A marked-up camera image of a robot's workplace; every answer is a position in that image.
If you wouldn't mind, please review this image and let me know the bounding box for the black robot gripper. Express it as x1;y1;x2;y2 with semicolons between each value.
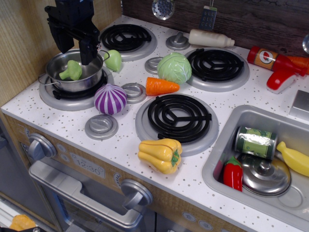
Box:
44;0;99;65

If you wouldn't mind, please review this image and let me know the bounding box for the green toy broccoli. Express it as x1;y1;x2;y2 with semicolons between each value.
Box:
59;60;82;81

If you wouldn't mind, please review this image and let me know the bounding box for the small steel pot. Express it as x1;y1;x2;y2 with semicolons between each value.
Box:
38;49;110;92

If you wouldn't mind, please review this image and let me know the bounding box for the light green toy pear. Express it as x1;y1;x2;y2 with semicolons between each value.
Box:
103;50;122;72

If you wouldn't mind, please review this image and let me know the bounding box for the back left black burner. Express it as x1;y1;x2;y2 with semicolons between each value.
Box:
99;24;157;62

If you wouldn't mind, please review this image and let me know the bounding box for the black burner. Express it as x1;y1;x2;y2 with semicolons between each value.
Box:
135;94;219;157
185;47;250;92
99;24;157;62
38;67;114;111

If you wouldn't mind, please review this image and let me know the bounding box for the front left black burner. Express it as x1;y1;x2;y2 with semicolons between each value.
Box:
38;67;114;111

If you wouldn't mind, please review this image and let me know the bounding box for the purple striped toy onion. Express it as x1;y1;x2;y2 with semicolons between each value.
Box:
94;84;127;115

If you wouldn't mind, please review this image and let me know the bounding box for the silver stovetop knob middle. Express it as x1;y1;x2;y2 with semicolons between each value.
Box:
122;83;146;104

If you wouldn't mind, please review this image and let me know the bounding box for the silver stovetop knob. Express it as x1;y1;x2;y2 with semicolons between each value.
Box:
85;115;118;140
166;32;190;51
144;57;163;75
122;83;146;104

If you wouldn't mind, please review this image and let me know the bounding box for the silver stovetop knob centre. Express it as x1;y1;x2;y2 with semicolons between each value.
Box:
144;57;163;75

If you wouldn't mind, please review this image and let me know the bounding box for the silver stovetop knob front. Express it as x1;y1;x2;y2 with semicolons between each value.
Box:
85;115;118;140

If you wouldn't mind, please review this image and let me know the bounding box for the orange toy carrot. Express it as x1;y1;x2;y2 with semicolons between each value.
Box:
145;77;180;96

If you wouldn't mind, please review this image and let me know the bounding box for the hanging silver strainer spoon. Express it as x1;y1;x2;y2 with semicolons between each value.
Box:
152;0;175;20

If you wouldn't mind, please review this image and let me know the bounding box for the green toy cabbage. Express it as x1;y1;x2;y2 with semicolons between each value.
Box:
157;52;192;85

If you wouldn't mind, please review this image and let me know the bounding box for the silver stovetop knob back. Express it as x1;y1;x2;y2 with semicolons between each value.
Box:
166;32;190;51

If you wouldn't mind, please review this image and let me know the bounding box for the left silver oven knob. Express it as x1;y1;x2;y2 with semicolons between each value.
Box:
28;133;57;160

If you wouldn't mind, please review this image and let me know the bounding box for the silver oven knob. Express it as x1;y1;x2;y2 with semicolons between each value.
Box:
28;133;57;160
121;179;153;210

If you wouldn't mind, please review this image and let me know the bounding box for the cream toy bottle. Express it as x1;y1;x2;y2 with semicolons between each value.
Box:
188;29;235;48

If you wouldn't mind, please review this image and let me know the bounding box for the front right black burner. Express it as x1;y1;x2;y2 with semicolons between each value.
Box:
135;94;219;157

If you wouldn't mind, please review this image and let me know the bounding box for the back right black burner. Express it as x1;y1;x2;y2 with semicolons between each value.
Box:
185;47;250;92

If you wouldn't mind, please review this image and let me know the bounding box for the yellow toy bell pepper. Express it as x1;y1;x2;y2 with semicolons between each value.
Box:
138;138;183;174

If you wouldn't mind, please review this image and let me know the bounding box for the right silver oven knob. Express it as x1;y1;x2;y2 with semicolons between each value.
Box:
121;179;153;210

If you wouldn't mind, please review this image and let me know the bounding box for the silver toy sink basin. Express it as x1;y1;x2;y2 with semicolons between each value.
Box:
202;105;309;232

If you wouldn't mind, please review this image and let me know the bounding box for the yellow toy on floor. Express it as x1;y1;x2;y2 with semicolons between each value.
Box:
9;215;36;232

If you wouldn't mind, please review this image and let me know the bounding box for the red toy ketchup bottle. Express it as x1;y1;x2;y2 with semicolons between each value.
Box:
247;46;307;76

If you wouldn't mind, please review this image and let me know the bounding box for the red toy chili pepper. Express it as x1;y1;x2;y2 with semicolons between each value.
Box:
223;156;243;192

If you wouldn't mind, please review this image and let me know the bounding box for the green toy can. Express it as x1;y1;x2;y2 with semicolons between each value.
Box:
234;126;278;160

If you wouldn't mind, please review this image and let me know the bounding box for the orange toy behind ketchup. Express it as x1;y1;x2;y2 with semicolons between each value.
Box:
287;56;309;74

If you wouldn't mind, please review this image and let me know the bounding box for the hanging silver utensil right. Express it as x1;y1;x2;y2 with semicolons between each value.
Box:
302;34;309;54

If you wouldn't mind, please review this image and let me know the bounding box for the silver faucet base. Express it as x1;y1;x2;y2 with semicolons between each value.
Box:
289;90;309;121

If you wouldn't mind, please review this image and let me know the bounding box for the steel pot lid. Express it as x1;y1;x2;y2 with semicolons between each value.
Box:
239;154;292;197

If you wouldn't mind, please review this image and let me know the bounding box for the yellow toy banana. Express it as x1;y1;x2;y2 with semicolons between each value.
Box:
276;142;309;177

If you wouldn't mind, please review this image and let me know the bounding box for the silver oven door handle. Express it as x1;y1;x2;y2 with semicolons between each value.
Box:
29;161;143;232

